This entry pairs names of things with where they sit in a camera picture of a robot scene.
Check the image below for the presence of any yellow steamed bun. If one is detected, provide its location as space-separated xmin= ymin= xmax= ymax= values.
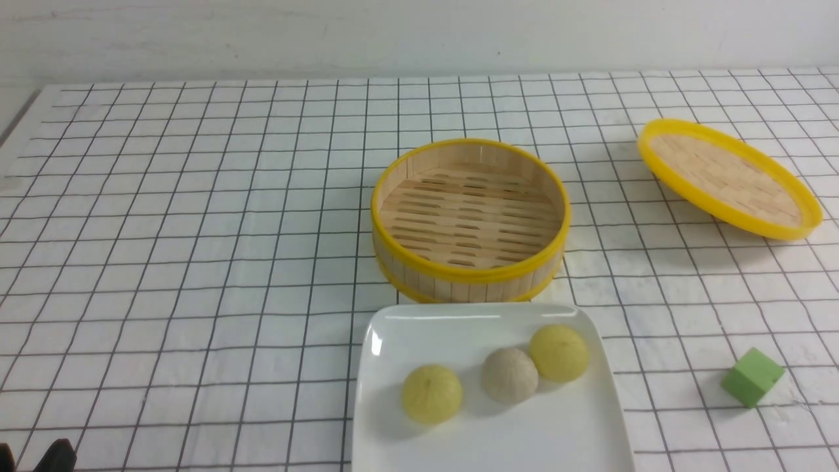
xmin=528 ymin=324 xmax=590 ymax=384
xmin=400 ymin=364 xmax=463 ymax=425

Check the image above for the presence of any yellow rimmed bamboo steamer basket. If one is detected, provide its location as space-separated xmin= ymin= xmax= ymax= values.
xmin=370 ymin=138 xmax=572 ymax=303

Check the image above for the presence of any white steamed bun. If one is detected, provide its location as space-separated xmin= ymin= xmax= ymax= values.
xmin=480 ymin=347 xmax=539 ymax=405

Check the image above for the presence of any white checkered tablecloth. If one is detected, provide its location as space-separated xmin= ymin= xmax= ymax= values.
xmin=1 ymin=67 xmax=837 ymax=471

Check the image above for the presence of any white square plate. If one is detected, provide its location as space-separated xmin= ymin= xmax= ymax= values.
xmin=353 ymin=302 xmax=635 ymax=471

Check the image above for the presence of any green cube block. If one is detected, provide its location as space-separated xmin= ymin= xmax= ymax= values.
xmin=721 ymin=347 xmax=785 ymax=409

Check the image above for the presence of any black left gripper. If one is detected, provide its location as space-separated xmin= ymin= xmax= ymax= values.
xmin=1 ymin=439 xmax=77 ymax=472

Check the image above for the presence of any yellow rimmed bamboo steamer lid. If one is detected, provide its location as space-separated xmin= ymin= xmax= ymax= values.
xmin=637 ymin=119 xmax=823 ymax=240

